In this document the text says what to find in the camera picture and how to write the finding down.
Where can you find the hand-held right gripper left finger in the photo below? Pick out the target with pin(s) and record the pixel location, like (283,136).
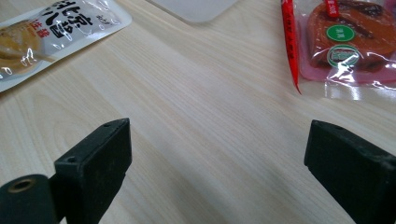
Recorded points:
(93,168)

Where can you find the narrow red packet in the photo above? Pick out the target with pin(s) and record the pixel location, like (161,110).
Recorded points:
(290,40)

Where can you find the clear packet of red meat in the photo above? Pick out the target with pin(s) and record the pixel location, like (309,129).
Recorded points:
(351,40)

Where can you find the white sauce pouch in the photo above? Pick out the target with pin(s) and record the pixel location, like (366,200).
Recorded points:
(56,34)

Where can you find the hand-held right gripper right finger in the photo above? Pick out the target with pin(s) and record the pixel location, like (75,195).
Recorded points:
(351,174)

